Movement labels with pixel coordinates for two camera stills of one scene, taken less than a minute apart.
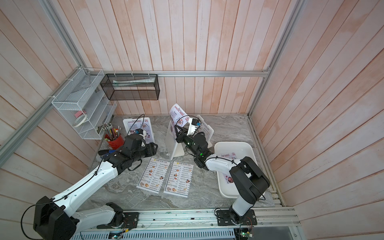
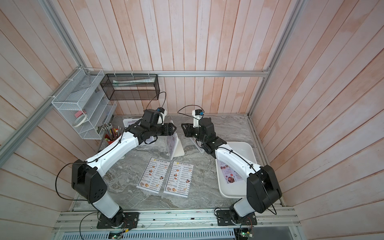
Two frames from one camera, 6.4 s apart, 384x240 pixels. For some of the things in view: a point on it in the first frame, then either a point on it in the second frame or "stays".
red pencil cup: (113, 136) stays
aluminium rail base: (274, 218) stays
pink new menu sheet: (178, 116) → (172, 141)
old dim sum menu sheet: (179, 179) stays
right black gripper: (182, 138) → (190, 129)
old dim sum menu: (153, 177) stays
